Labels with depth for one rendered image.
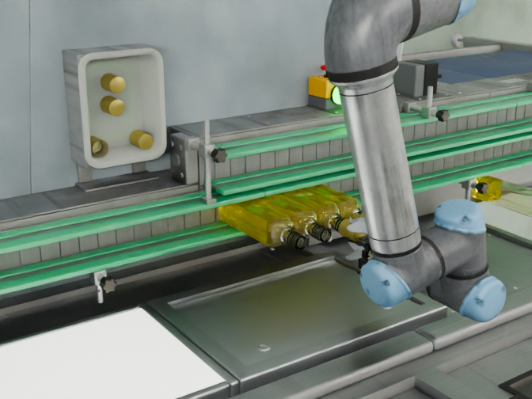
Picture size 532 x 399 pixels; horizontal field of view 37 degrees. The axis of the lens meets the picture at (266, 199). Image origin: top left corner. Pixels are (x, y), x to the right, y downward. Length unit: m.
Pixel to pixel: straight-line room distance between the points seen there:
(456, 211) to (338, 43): 0.35
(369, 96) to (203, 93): 0.75
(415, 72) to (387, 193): 0.94
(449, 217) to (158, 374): 0.52
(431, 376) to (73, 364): 0.60
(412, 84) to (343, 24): 1.00
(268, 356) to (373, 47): 0.58
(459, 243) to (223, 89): 0.75
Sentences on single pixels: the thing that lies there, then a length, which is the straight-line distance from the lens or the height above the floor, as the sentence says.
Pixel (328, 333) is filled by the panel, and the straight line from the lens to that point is 1.43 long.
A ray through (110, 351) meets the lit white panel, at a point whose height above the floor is 1.12.
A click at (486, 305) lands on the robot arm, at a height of 1.52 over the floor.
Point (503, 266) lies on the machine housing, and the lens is 1.85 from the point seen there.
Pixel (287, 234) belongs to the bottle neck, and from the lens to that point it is 1.50.
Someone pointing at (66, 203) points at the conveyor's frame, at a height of 0.85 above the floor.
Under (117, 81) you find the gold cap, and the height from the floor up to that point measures 0.81.
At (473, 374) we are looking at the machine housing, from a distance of 1.43.
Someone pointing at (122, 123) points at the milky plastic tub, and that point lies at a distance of 1.65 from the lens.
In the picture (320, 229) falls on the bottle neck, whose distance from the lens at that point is 1.51.
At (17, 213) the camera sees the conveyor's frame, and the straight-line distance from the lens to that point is 1.52.
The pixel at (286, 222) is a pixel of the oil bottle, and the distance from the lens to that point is 1.52.
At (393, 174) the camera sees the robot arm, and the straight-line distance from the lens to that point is 1.10.
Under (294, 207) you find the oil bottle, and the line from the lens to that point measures 1.58.
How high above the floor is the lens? 2.24
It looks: 52 degrees down
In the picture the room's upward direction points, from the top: 116 degrees clockwise
